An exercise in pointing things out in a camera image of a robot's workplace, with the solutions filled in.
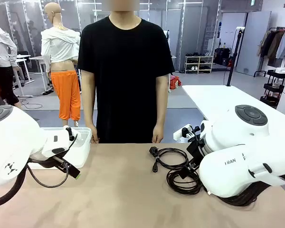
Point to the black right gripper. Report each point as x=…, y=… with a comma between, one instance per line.
x=196, y=153

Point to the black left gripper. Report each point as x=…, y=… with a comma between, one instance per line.
x=47, y=161

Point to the person's right forearm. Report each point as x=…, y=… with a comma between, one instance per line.
x=89, y=111

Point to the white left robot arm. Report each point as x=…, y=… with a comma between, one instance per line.
x=14, y=137

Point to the person's left forearm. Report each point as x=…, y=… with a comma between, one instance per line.
x=162, y=109

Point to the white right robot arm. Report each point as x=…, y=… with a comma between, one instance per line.
x=228, y=166

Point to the person's right hand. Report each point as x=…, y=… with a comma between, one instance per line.
x=94, y=136

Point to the person's left hand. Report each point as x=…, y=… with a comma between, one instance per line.
x=158, y=135

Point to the translucent white plastic bin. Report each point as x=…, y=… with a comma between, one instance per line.
x=83, y=152

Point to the right arm black braided sleeve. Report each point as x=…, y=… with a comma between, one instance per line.
x=240, y=200

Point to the arm black braided sleeve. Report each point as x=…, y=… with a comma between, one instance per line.
x=9, y=194
x=240, y=200

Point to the left arm black braided sleeve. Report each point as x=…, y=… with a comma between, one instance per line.
x=9, y=194

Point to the large white table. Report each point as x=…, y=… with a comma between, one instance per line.
x=216, y=99

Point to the red bag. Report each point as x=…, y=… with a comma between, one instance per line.
x=174, y=83

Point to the white shoe rack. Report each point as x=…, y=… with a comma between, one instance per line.
x=199, y=62

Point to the person in black T-shirt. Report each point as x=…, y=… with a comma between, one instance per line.
x=126, y=71

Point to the white office desk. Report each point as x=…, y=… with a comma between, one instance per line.
x=23, y=56
x=38, y=57

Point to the black utility cart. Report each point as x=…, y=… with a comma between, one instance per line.
x=273, y=86

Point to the black backpack pile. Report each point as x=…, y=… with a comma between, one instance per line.
x=222, y=55

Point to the mannequin with orange trousers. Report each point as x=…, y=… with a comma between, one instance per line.
x=61, y=42

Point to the mannequin in grey shirt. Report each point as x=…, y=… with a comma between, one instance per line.
x=0, y=47

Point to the grey door panel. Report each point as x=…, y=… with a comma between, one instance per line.
x=254, y=42

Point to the clothes rack with coats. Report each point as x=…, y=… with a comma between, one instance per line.
x=275, y=45

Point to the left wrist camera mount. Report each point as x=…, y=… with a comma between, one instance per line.
x=70, y=133

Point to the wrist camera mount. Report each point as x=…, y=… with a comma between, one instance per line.
x=180, y=133
x=70, y=133

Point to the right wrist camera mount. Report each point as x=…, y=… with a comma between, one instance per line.
x=180, y=133

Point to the black camera stand pole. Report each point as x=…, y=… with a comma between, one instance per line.
x=237, y=45

